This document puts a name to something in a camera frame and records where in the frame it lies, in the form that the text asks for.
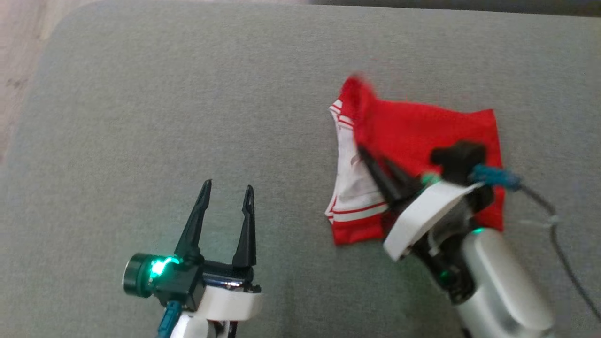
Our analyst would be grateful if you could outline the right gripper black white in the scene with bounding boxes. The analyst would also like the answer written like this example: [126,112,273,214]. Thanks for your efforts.
[357,140,496,262]

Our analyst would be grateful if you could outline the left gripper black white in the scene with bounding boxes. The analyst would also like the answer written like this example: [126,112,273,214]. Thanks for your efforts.
[123,179,263,325]

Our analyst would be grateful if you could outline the red white striped jersey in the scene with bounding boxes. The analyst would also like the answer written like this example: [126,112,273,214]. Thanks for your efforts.
[325,75,507,246]

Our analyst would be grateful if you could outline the large grey sofa seat cushion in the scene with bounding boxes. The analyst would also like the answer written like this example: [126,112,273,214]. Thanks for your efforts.
[0,0,601,338]

